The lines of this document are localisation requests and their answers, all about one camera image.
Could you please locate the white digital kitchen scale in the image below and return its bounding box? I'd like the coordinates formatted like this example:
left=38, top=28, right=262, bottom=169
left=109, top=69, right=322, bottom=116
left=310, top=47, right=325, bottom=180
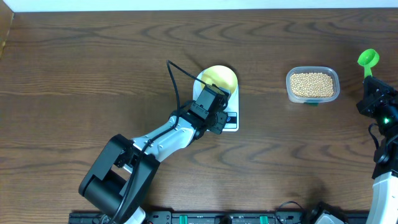
left=197, top=69, right=239, bottom=132

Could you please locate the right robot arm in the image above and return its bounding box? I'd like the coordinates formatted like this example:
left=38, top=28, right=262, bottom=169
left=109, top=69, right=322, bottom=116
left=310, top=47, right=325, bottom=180
left=356, top=77, right=397, bottom=224

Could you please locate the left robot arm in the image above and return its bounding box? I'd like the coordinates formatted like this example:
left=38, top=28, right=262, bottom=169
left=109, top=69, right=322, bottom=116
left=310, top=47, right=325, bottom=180
left=78, top=110, right=228, bottom=223

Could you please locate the yellow plastic bowl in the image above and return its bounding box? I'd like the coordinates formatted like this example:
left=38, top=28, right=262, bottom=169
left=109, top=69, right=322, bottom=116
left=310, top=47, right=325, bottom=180
left=201, top=65, right=238, bottom=94

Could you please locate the green plastic measuring scoop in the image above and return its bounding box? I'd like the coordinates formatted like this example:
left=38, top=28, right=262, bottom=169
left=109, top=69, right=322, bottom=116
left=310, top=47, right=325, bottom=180
left=358, top=49, right=379, bottom=78

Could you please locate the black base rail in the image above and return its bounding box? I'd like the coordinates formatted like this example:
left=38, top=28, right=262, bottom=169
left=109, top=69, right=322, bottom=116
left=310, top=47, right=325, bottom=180
left=68, top=202, right=369, bottom=224

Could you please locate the clear plastic bean container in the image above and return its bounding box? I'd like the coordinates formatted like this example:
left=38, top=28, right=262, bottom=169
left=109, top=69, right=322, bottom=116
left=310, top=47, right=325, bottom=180
left=286, top=67, right=340, bottom=103

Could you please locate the pile of dried soybeans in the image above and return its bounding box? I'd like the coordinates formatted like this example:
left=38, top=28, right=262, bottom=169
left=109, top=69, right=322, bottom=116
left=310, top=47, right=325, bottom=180
left=289, top=73, right=335, bottom=98

